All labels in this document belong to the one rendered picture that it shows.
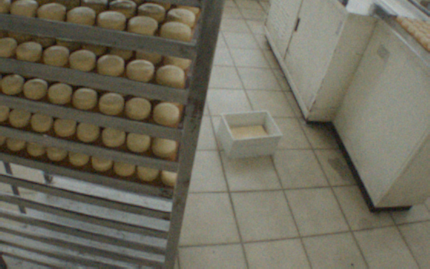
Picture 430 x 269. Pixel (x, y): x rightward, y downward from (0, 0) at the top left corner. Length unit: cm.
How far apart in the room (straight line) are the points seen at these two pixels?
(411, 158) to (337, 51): 73
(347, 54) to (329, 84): 22
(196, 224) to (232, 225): 17
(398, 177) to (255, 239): 76
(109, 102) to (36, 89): 16
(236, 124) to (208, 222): 68
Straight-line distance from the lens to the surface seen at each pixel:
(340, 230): 194
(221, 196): 184
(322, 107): 231
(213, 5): 50
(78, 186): 164
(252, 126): 218
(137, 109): 71
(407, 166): 184
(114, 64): 67
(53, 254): 125
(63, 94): 76
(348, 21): 203
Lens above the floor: 142
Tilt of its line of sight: 39 degrees down
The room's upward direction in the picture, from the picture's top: 12 degrees clockwise
